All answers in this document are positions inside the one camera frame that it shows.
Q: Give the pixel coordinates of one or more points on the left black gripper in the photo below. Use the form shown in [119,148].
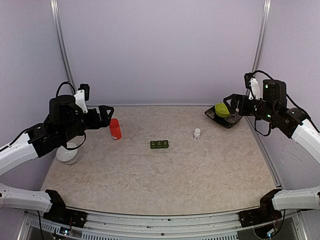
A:
[105,120]

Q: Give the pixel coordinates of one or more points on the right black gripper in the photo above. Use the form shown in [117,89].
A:
[236,97]

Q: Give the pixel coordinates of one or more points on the orange pill bottle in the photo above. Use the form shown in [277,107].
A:
[115,130]

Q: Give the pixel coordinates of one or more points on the green weekly pill organizer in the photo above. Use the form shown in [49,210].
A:
[159,144]

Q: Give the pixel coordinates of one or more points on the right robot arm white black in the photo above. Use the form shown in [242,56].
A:
[295,124]

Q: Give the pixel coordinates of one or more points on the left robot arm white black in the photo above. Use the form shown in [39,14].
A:
[68,118]

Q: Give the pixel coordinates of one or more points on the lime green bowl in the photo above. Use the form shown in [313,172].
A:
[221,110]

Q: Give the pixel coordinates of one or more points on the black patterned square plate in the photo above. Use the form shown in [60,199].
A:
[227,122]

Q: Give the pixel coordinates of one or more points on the small white pill bottle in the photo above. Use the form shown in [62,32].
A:
[196,134]

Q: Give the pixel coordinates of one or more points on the white bowl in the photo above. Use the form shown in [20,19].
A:
[67,157]

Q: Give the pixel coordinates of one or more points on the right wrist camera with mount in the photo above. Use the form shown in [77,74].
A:
[251,83]

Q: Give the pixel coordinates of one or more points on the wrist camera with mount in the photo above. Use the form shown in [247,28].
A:
[81,96]
[251,83]

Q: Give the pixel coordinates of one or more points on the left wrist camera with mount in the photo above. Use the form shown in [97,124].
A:
[81,96]

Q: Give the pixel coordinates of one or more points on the right aluminium frame post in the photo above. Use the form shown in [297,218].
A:
[262,34]

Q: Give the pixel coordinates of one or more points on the aluminium frame post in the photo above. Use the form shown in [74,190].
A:
[61,43]
[262,34]

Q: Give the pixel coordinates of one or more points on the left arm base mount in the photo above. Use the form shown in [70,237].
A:
[67,216]

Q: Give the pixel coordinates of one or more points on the front aluminium rail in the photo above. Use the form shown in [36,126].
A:
[115,226]

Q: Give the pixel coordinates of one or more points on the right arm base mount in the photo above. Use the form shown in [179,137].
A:
[256,216]

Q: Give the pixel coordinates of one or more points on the left aluminium frame post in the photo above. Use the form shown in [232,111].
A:
[61,43]

